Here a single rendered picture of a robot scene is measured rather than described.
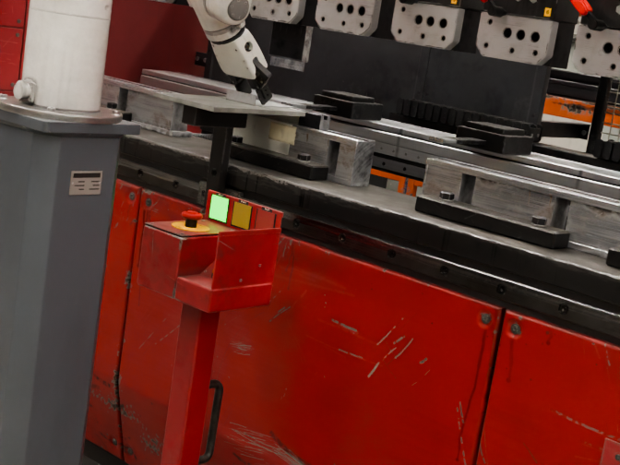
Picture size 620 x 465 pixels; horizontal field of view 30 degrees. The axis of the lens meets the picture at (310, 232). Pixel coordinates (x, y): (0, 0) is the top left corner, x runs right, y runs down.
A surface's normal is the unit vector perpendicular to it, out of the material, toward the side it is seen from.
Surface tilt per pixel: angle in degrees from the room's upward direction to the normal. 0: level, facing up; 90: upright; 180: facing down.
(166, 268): 90
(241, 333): 93
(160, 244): 90
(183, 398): 90
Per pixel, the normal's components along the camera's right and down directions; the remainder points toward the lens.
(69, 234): 0.74, 0.24
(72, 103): 0.44, 0.23
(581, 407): -0.67, 0.04
